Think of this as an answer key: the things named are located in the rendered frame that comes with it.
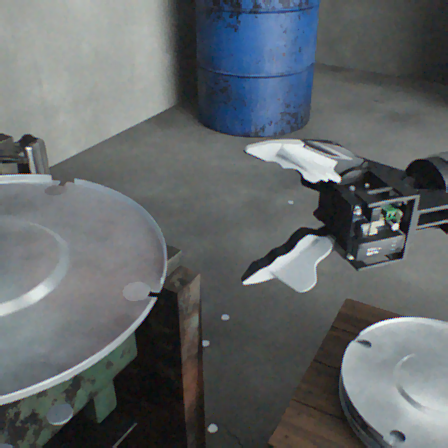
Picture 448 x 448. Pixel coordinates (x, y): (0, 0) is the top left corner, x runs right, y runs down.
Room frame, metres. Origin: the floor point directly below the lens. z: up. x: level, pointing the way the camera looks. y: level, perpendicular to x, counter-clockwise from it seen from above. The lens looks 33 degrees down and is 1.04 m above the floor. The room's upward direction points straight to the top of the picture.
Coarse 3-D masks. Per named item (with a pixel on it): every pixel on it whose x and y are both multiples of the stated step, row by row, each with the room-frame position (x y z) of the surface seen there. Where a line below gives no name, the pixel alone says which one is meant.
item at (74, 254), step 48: (0, 192) 0.47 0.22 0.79; (96, 192) 0.47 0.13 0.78; (0, 240) 0.38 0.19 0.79; (48, 240) 0.38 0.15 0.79; (96, 240) 0.39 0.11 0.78; (144, 240) 0.40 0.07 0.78; (0, 288) 0.32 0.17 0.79; (48, 288) 0.33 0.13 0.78; (96, 288) 0.33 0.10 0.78; (0, 336) 0.28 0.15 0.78; (48, 336) 0.28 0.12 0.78; (96, 336) 0.28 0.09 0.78; (0, 384) 0.23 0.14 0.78; (48, 384) 0.23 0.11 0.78
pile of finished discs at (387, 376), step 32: (416, 320) 0.72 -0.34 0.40; (352, 352) 0.64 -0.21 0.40; (384, 352) 0.64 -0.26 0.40; (416, 352) 0.64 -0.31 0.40; (352, 384) 0.57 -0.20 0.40; (384, 384) 0.57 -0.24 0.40; (416, 384) 0.57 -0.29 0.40; (352, 416) 0.53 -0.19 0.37; (384, 416) 0.51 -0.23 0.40; (416, 416) 0.51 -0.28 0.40
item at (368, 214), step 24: (360, 168) 0.47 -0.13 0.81; (408, 168) 0.50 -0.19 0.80; (432, 168) 0.47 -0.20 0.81; (336, 192) 0.44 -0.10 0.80; (360, 192) 0.42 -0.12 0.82; (384, 192) 0.43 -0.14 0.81; (408, 192) 0.42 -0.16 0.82; (432, 192) 0.45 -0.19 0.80; (336, 216) 0.44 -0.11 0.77; (360, 216) 0.41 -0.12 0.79; (384, 216) 0.41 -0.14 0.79; (408, 216) 0.41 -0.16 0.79; (432, 216) 0.43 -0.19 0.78; (336, 240) 0.43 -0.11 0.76; (360, 240) 0.40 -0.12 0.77; (384, 240) 0.41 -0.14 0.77; (408, 240) 0.41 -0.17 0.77; (360, 264) 0.40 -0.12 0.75; (384, 264) 0.40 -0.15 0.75
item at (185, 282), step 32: (192, 288) 0.54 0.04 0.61; (160, 320) 0.53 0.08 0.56; (192, 320) 0.54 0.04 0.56; (160, 352) 0.54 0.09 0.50; (192, 352) 0.54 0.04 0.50; (128, 384) 0.59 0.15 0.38; (160, 384) 0.54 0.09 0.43; (192, 384) 0.54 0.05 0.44; (128, 416) 0.58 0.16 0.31; (160, 416) 0.54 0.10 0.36; (192, 416) 0.53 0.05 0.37
